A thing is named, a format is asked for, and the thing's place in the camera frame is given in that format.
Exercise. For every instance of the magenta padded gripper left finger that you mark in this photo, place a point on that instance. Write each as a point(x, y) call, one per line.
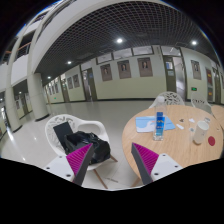
point(72, 167)

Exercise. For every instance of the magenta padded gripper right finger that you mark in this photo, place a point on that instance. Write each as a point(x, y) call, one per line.
point(153, 166)

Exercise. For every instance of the clear water bottle blue label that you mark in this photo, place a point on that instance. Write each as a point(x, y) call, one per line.
point(160, 118)

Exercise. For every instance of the black laptop on chair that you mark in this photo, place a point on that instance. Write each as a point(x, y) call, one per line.
point(61, 131)

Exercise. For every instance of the light blue cloth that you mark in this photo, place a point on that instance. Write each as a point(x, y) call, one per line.
point(147, 124)

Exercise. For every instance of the white plastic chair near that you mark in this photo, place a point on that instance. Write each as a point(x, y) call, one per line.
point(79, 139)

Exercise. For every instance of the small white wrapper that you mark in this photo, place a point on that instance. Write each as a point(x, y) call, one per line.
point(180, 126)

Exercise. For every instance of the round wooden table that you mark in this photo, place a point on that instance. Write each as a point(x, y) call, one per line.
point(177, 143)

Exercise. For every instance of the white round pillar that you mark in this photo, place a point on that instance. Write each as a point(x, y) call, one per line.
point(36, 94)

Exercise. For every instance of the white paper cup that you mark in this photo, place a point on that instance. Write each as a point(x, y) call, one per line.
point(200, 132)

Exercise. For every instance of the white chair behind table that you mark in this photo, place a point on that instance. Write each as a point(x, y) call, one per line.
point(170, 98)

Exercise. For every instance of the red round bottle cap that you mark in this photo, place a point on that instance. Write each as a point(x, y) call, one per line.
point(211, 141)

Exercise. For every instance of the white chair far right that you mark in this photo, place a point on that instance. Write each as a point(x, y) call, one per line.
point(198, 101)

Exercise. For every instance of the framed portrait poster right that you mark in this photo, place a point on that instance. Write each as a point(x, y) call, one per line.
point(145, 67)

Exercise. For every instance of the framed portrait poster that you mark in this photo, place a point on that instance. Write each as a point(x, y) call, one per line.
point(124, 69)
point(145, 67)
point(106, 72)

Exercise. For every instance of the framed portrait poster centre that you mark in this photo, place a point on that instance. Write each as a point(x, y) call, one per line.
point(124, 69)

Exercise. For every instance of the framed portrait poster left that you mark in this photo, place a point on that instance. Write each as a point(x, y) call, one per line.
point(106, 72)

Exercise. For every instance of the grey double door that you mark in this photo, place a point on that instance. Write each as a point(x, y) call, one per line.
point(175, 75)

